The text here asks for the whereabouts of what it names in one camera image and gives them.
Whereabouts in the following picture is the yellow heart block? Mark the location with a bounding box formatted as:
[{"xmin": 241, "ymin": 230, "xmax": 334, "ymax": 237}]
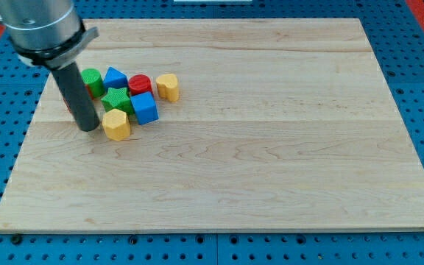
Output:
[{"xmin": 155, "ymin": 74, "xmax": 180, "ymax": 102}]

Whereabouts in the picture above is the blue cube block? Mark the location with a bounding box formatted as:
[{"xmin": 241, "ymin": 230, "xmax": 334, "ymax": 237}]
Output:
[{"xmin": 130, "ymin": 91, "xmax": 159, "ymax": 125}]

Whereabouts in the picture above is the yellow hexagon block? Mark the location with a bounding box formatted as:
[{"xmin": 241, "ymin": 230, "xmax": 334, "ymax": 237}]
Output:
[{"xmin": 102, "ymin": 109, "xmax": 131, "ymax": 141}]

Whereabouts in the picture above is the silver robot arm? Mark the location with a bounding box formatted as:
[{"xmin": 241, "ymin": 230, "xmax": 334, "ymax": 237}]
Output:
[{"xmin": 0, "ymin": 0, "xmax": 99, "ymax": 70}]

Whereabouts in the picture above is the light wooden board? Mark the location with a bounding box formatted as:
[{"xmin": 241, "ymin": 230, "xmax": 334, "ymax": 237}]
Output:
[{"xmin": 0, "ymin": 18, "xmax": 424, "ymax": 234}]

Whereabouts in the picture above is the red cylinder block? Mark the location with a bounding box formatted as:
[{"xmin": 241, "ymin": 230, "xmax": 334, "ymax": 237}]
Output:
[{"xmin": 127, "ymin": 74, "xmax": 154, "ymax": 96}]

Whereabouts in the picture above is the green star block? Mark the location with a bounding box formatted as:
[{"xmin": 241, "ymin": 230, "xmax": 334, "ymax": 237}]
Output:
[{"xmin": 101, "ymin": 88, "xmax": 134, "ymax": 115}]

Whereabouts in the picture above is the blue triangle block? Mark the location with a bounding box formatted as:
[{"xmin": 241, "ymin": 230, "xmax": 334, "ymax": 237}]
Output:
[{"xmin": 103, "ymin": 67, "xmax": 128, "ymax": 91}]

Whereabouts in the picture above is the green cylinder block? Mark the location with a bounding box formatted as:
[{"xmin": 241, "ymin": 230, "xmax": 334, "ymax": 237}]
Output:
[{"xmin": 81, "ymin": 68, "xmax": 105, "ymax": 99}]

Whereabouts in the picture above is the red block behind rod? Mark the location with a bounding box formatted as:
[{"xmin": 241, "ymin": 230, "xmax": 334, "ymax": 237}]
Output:
[{"xmin": 63, "ymin": 84, "xmax": 94, "ymax": 113}]

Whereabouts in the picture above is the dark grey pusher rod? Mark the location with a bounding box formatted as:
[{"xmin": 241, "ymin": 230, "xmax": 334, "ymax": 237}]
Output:
[{"xmin": 52, "ymin": 62, "xmax": 99, "ymax": 132}]

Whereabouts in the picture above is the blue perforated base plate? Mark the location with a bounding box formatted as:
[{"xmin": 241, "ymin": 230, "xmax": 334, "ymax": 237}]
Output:
[{"xmin": 0, "ymin": 0, "xmax": 424, "ymax": 264}]

